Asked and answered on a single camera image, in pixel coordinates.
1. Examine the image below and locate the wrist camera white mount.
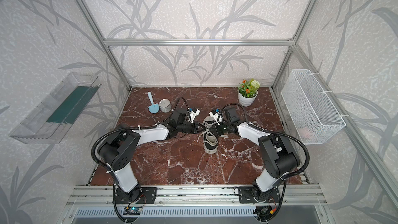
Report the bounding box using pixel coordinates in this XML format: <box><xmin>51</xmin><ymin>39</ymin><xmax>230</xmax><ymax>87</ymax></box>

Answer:
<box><xmin>188</xmin><ymin>107</ymin><xmax>201</xmax><ymax>123</ymax></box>
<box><xmin>209</xmin><ymin>108</ymin><xmax>223</xmax><ymax>125</ymax></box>

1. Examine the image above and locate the silver tin can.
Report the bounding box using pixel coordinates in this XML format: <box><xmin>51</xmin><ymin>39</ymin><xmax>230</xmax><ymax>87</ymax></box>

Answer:
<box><xmin>159</xmin><ymin>99</ymin><xmax>172</xmax><ymax>113</ymax></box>

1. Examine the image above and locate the white shoelace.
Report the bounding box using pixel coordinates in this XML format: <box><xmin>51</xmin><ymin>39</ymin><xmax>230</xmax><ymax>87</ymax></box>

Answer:
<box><xmin>201</xmin><ymin>120</ymin><xmax>229</xmax><ymax>144</ymax></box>

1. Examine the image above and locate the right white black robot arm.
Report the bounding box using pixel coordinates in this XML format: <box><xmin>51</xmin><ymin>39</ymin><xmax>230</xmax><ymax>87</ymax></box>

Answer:
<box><xmin>209</xmin><ymin>103</ymin><xmax>310</xmax><ymax>195</ymax></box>

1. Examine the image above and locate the black white canvas sneaker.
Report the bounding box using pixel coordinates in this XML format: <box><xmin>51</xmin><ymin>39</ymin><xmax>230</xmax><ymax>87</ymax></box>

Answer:
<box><xmin>203</xmin><ymin>116</ymin><xmax>218</xmax><ymax>154</ymax></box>

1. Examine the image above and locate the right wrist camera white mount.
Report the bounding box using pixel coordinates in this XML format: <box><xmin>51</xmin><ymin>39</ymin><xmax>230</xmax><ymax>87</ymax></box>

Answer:
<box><xmin>209</xmin><ymin>108</ymin><xmax>223</xmax><ymax>125</ymax></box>

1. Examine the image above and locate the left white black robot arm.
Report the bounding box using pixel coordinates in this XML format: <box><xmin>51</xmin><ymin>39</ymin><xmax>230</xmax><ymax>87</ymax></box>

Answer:
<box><xmin>90</xmin><ymin>106</ymin><xmax>205</xmax><ymax>194</ymax></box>

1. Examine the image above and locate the pink object in basket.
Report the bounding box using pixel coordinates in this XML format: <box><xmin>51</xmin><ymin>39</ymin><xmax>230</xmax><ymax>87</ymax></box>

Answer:
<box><xmin>298</xmin><ymin>128</ymin><xmax>315</xmax><ymax>140</ymax></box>

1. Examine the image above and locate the aluminium front rail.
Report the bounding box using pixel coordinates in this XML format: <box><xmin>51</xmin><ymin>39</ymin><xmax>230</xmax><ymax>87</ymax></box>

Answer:
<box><xmin>65</xmin><ymin>184</ymin><xmax>327</xmax><ymax>207</ymax></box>

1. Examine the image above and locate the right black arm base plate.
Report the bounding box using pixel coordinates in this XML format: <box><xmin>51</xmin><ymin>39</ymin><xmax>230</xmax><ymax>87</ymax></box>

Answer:
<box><xmin>235</xmin><ymin>186</ymin><xmax>281</xmax><ymax>204</ymax></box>

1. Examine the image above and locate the right controller board with wires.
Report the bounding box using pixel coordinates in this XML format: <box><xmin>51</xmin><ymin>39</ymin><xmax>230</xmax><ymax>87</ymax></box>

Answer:
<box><xmin>253</xmin><ymin>206</ymin><xmax>277</xmax><ymax>217</ymax></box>

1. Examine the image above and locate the potted plant white pot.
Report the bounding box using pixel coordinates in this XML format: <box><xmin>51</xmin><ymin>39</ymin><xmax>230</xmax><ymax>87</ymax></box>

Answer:
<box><xmin>238</xmin><ymin>79</ymin><xmax>260</xmax><ymax>107</ymax></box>

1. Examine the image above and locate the light blue scoop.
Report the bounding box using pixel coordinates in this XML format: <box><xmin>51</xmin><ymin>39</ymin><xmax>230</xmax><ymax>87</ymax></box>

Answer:
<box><xmin>147</xmin><ymin>92</ymin><xmax>160</xmax><ymax>114</ymax></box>

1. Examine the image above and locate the green circuit board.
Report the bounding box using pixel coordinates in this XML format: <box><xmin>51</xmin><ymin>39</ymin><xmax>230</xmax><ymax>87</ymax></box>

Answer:
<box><xmin>122</xmin><ymin>207</ymin><xmax>143</xmax><ymax>216</ymax></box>

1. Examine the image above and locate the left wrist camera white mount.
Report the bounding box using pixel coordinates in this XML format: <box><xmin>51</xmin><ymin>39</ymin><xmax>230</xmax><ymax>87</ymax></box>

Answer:
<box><xmin>188</xmin><ymin>107</ymin><xmax>201</xmax><ymax>123</ymax></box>

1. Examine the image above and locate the clear plastic wall tray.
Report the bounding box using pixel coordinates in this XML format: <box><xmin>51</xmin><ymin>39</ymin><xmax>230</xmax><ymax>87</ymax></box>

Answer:
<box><xmin>9</xmin><ymin>72</ymin><xmax>102</xmax><ymax>144</ymax></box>

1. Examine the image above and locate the white wire basket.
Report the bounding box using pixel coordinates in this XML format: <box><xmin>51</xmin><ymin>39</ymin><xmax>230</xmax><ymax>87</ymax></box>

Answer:
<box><xmin>281</xmin><ymin>69</ymin><xmax>346</xmax><ymax>145</ymax></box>

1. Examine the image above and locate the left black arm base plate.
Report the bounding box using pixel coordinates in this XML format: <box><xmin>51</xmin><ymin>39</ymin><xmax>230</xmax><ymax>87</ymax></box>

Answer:
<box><xmin>113</xmin><ymin>186</ymin><xmax>157</xmax><ymax>204</ymax></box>

